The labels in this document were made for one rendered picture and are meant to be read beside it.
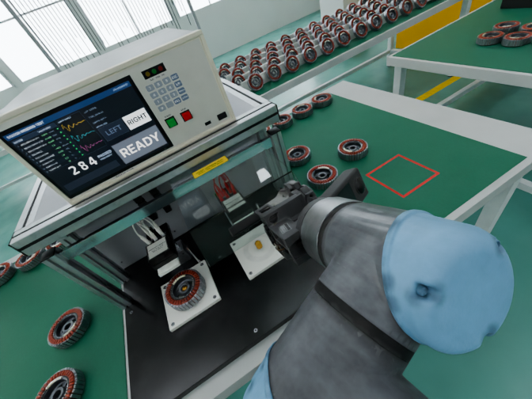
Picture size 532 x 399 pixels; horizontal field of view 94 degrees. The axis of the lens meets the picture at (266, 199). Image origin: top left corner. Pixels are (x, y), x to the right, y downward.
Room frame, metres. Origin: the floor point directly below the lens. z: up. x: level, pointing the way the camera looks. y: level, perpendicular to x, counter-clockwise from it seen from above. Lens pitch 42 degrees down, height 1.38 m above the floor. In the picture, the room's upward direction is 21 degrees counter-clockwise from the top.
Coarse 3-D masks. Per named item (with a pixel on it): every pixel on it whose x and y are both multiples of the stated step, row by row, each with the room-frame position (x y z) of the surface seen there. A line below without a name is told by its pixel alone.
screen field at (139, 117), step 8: (136, 112) 0.57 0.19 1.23; (144, 112) 0.58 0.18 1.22; (120, 120) 0.57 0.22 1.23; (128, 120) 0.57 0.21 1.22; (136, 120) 0.57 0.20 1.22; (144, 120) 0.58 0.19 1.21; (104, 128) 0.56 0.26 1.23; (112, 128) 0.56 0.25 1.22; (120, 128) 0.56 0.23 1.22; (128, 128) 0.57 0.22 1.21; (104, 136) 0.55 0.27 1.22; (112, 136) 0.56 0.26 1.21
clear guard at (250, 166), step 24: (240, 144) 0.59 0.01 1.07; (192, 168) 0.56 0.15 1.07; (216, 168) 0.52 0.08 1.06; (240, 168) 0.48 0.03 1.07; (264, 168) 0.45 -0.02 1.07; (288, 168) 0.42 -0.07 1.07; (192, 192) 0.46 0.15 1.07; (216, 192) 0.43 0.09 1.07; (240, 192) 0.40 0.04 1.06; (264, 192) 0.38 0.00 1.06; (192, 216) 0.38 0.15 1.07; (216, 216) 0.36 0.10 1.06; (240, 216) 0.35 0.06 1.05; (216, 240) 0.33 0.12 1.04; (240, 240) 0.32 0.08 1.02
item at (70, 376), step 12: (60, 372) 0.32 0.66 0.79; (72, 372) 0.31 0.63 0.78; (48, 384) 0.30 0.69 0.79; (60, 384) 0.30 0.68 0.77; (72, 384) 0.28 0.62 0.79; (84, 384) 0.28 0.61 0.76; (36, 396) 0.29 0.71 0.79; (48, 396) 0.28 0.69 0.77; (60, 396) 0.27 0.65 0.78; (72, 396) 0.26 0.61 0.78
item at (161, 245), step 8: (168, 224) 0.60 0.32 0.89; (168, 232) 0.56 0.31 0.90; (152, 240) 0.55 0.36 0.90; (160, 240) 0.51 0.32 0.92; (168, 240) 0.50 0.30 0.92; (152, 248) 0.49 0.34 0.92; (160, 248) 0.48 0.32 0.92; (168, 248) 0.47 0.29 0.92; (176, 248) 0.50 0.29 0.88; (152, 256) 0.46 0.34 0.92; (160, 256) 0.46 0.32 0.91; (168, 256) 0.46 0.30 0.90; (176, 256) 0.46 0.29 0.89; (152, 264) 0.45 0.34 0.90; (160, 264) 0.45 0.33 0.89; (168, 264) 0.45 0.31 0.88; (176, 264) 0.44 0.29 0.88; (160, 272) 0.43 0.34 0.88; (168, 272) 0.43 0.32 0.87
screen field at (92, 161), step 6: (90, 156) 0.54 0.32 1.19; (78, 162) 0.54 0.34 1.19; (84, 162) 0.54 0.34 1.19; (90, 162) 0.54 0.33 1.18; (96, 162) 0.54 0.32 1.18; (66, 168) 0.53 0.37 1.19; (72, 168) 0.53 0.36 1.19; (78, 168) 0.53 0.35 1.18; (84, 168) 0.54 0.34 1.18; (90, 168) 0.54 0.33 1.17; (72, 174) 0.53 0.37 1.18; (78, 174) 0.53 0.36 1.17
